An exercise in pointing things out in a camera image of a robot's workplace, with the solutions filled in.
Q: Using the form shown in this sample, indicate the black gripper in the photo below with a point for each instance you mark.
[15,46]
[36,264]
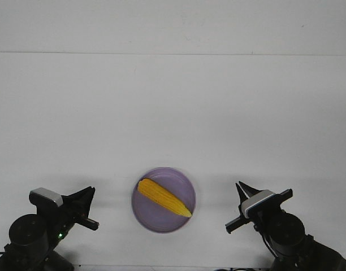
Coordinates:
[77,210]
[260,214]

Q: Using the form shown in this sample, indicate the purple round plate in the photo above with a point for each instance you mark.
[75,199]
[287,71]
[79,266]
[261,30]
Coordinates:
[156,218]

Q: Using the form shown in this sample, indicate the yellow corn cob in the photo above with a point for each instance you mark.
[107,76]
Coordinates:
[161,196]

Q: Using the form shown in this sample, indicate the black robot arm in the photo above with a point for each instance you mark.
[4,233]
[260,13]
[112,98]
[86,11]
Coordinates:
[34,237]
[282,233]

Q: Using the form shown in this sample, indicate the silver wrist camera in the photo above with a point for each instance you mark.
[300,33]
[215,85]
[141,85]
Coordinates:
[254,201]
[45,200]

